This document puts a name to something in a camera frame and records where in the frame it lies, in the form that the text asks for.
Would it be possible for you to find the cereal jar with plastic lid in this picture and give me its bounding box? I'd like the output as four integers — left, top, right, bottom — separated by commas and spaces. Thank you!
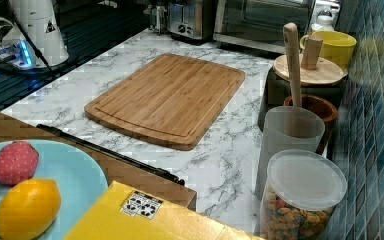
258, 149, 347, 240

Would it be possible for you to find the yellow cereal box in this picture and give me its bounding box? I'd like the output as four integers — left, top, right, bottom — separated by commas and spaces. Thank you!
63, 182, 263, 240

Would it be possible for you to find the red strawberry toy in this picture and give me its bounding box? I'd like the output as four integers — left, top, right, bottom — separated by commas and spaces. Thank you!
0, 141, 39, 185

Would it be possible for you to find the stainless steel toaster oven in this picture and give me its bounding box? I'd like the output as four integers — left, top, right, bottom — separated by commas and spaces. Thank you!
213, 0, 315, 54

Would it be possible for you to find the stainless steel slot toaster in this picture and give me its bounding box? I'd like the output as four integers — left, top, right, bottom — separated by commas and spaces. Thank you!
168, 0, 216, 41

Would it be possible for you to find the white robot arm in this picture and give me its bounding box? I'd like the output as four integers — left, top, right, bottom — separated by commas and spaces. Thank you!
0, 0, 70, 72

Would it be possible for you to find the yellow lemon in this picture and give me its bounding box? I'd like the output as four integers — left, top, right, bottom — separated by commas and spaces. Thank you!
0, 178, 61, 240

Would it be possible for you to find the wooden tray with black handle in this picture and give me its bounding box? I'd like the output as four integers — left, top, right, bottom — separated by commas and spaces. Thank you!
0, 113, 197, 211

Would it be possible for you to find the round wooden lid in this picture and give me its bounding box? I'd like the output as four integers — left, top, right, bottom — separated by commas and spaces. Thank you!
273, 35, 343, 86

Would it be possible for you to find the light blue plate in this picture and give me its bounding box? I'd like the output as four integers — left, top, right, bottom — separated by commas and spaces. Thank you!
0, 139, 108, 240

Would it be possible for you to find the bamboo cutting board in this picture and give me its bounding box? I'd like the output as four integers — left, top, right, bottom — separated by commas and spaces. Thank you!
84, 54, 245, 150

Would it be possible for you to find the white capped bottle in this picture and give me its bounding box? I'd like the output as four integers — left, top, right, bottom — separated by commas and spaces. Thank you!
311, 10, 334, 32

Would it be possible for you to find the brown wooden cup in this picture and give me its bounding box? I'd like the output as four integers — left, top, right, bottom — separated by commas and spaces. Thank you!
284, 94, 338, 154

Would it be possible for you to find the yellow mug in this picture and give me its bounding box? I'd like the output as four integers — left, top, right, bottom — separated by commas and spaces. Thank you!
312, 31, 357, 70

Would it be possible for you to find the frosted plastic cup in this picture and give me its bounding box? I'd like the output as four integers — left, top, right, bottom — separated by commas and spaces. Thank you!
255, 106, 325, 200

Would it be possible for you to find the wooden pestle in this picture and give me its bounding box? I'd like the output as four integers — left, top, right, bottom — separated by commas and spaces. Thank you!
282, 22, 304, 138

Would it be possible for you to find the black container under lid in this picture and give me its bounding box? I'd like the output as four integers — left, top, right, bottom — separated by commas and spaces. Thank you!
257, 69, 346, 131

